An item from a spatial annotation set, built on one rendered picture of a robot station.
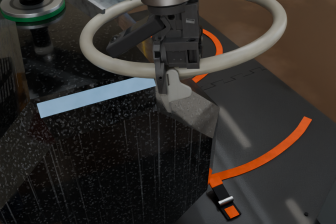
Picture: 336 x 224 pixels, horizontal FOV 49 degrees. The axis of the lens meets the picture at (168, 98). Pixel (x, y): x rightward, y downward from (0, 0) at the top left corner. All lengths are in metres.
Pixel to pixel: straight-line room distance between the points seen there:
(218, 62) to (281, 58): 2.00
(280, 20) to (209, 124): 0.49
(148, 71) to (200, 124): 0.50
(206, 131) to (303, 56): 1.66
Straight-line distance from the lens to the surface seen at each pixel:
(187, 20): 0.63
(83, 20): 1.29
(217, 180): 1.72
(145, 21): 0.65
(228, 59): 0.70
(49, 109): 0.97
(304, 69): 2.61
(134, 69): 0.71
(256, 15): 3.20
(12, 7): 1.39
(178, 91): 0.68
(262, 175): 1.85
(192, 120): 1.13
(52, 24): 1.30
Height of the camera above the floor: 1.42
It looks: 40 degrees down
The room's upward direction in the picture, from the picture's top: straight up
